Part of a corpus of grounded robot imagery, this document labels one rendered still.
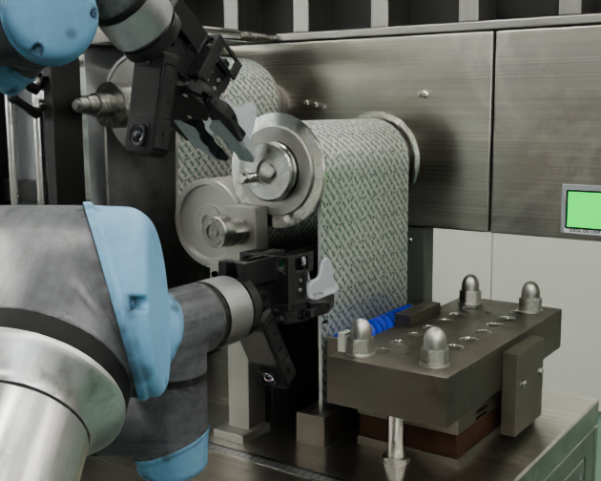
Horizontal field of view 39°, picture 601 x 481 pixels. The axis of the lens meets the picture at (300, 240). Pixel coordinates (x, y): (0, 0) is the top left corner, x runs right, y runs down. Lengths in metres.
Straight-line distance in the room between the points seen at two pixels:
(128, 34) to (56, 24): 0.21
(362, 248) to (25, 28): 0.62
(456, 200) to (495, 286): 2.57
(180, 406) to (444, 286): 3.19
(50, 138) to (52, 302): 0.75
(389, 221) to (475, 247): 2.68
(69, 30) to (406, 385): 0.55
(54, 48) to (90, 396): 0.33
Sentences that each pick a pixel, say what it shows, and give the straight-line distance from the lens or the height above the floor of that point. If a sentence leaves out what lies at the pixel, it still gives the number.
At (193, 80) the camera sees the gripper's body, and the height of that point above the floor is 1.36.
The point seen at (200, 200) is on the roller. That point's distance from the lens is 1.20.
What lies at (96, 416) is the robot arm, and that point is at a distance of 0.48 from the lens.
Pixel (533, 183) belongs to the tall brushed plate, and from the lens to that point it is 1.30.
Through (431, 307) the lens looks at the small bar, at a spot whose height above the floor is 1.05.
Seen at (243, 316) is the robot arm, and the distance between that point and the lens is 0.92.
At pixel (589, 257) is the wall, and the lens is 3.74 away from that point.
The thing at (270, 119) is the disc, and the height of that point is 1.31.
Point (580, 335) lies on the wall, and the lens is 3.82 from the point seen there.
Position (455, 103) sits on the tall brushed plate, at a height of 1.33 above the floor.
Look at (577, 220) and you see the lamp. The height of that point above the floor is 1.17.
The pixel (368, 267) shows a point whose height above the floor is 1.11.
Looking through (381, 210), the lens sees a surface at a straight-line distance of 1.21.
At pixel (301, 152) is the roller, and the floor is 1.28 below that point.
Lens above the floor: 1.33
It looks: 9 degrees down
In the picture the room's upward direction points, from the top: straight up
